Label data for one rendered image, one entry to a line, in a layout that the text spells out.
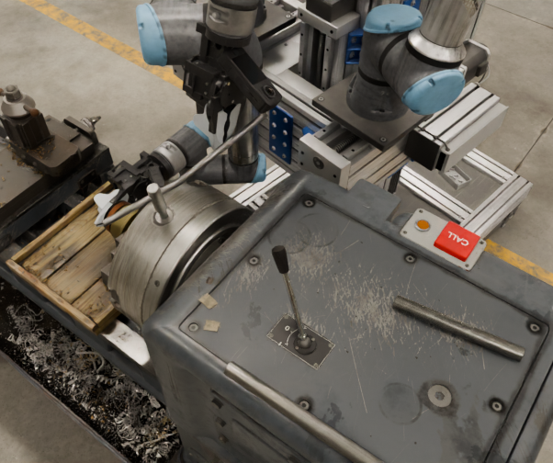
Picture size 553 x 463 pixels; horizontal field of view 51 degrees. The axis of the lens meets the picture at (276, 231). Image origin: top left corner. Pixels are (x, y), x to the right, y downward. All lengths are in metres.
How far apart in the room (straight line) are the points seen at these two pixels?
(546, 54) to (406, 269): 3.10
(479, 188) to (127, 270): 1.87
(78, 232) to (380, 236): 0.82
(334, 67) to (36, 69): 2.41
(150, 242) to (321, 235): 0.31
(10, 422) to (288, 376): 1.61
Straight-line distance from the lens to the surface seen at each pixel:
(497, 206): 2.58
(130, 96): 3.34
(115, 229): 1.24
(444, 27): 1.14
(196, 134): 1.38
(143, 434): 1.58
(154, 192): 0.99
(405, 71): 1.19
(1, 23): 4.16
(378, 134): 1.33
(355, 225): 1.02
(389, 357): 0.89
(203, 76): 0.96
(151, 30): 1.18
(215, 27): 0.92
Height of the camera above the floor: 2.04
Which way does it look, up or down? 52 degrees down
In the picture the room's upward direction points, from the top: 2 degrees clockwise
